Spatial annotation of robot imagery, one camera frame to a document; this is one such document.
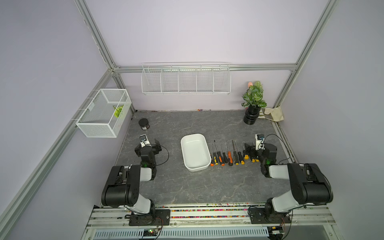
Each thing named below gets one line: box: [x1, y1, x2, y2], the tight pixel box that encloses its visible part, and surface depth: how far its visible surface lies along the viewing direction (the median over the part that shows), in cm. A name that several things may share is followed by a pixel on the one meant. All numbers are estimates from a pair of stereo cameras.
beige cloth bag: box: [261, 105, 284, 122], surface depth 122 cm
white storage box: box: [181, 133, 212, 172], surface depth 99 cm
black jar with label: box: [138, 118, 151, 131], surface depth 111 cm
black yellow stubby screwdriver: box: [234, 140, 245, 165], surface depth 95 cm
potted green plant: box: [241, 80, 267, 125], surface depth 101 cm
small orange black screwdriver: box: [214, 140, 226, 167], surface depth 93 cm
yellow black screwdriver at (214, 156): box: [212, 143, 219, 166], surface depth 93 cm
